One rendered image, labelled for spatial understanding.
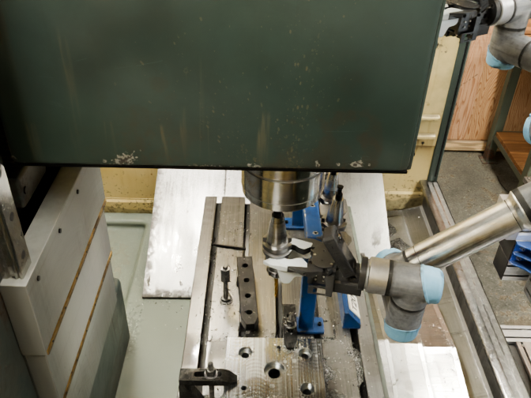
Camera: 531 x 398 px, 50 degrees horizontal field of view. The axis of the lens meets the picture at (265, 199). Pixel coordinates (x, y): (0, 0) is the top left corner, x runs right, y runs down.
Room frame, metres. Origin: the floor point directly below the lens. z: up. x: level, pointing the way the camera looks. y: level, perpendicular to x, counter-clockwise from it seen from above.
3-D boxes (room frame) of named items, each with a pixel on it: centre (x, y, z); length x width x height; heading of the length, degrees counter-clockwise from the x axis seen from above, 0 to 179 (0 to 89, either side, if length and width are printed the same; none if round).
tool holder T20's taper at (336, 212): (1.11, -0.17, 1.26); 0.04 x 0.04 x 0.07
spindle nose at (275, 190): (0.91, -0.03, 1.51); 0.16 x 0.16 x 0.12
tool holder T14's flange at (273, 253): (0.91, -0.03, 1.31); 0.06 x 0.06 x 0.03
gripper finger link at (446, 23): (1.28, -0.38, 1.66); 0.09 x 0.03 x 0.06; 121
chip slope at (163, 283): (1.56, -0.02, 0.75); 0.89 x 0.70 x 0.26; 91
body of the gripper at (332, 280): (0.88, -0.15, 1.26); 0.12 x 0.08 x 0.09; 79
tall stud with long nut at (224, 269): (1.14, 0.10, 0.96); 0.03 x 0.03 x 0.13
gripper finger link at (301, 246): (0.94, -0.06, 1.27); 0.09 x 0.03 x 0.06; 65
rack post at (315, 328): (1.05, -0.12, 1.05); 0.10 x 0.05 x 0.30; 91
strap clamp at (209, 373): (0.80, 0.12, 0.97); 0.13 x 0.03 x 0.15; 91
